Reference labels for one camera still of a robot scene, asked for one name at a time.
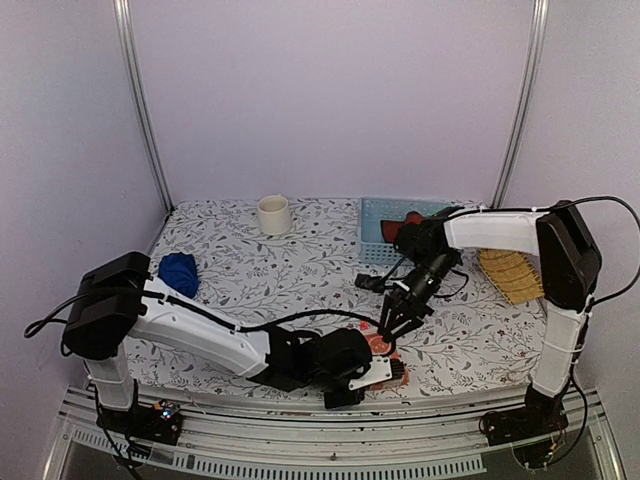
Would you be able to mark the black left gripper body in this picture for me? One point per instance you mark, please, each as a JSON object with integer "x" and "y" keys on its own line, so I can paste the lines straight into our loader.
{"x": 323, "y": 380}

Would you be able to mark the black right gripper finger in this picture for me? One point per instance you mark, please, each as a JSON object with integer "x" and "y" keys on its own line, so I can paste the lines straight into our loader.
{"x": 388, "y": 315}
{"x": 399, "y": 322}

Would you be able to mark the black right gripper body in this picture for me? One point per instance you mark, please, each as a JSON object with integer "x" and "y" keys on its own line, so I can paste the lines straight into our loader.
{"x": 439, "y": 267}

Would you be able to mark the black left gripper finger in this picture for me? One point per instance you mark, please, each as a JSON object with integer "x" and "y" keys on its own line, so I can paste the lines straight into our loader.
{"x": 397, "y": 369}
{"x": 342, "y": 398}

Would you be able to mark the orange bunny pattern towel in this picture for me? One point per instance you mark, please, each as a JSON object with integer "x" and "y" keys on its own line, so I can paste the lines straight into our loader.
{"x": 382, "y": 351}

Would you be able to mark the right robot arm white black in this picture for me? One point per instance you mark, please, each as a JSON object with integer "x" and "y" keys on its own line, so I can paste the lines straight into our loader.
{"x": 556, "y": 237}

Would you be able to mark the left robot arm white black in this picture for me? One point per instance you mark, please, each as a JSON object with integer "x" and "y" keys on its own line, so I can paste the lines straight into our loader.
{"x": 122, "y": 299}

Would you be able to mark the light blue plastic basket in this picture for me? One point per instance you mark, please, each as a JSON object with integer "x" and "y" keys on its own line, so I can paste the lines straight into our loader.
{"x": 372, "y": 248}

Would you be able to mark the dark red rolled towel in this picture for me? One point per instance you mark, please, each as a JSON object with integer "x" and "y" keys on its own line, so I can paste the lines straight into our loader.
{"x": 390, "y": 230}

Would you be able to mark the yellow bamboo tray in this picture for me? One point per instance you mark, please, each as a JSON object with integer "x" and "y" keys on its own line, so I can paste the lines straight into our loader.
{"x": 512, "y": 274}

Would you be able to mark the cream ceramic cup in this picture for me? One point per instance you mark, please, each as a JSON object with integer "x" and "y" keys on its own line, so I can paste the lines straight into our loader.
{"x": 274, "y": 215}

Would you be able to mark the blue towel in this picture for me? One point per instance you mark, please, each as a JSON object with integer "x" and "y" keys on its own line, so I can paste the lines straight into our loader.
{"x": 179, "y": 271}

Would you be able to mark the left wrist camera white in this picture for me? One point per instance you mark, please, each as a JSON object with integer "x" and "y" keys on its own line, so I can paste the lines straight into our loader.
{"x": 379, "y": 371}

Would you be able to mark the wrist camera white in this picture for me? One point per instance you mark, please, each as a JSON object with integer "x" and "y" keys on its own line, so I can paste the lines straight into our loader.
{"x": 376, "y": 284}
{"x": 379, "y": 371}

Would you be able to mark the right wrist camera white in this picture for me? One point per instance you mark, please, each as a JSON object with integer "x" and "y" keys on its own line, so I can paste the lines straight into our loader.
{"x": 376, "y": 284}

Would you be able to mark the front aluminium rail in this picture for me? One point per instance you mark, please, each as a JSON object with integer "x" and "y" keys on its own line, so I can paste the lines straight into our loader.
{"x": 235, "y": 437}

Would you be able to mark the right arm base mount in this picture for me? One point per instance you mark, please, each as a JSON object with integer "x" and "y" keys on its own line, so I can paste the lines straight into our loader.
{"x": 538, "y": 416}

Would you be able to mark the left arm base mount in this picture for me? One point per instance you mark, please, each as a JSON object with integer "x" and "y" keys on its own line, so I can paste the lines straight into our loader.
{"x": 158, "y": 423}

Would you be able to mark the right aluminium frame post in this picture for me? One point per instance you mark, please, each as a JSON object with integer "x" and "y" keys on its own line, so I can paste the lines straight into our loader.
{"x": 533, "y": 56}

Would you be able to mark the aluminium frame post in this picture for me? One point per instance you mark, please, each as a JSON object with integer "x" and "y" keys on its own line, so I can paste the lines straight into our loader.
{"x": 533, "y": 56}
{"x": 126, "y": 37}

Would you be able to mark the left aluminium frame post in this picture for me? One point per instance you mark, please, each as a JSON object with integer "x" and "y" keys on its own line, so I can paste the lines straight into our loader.
{"x": 126, "y": 37}

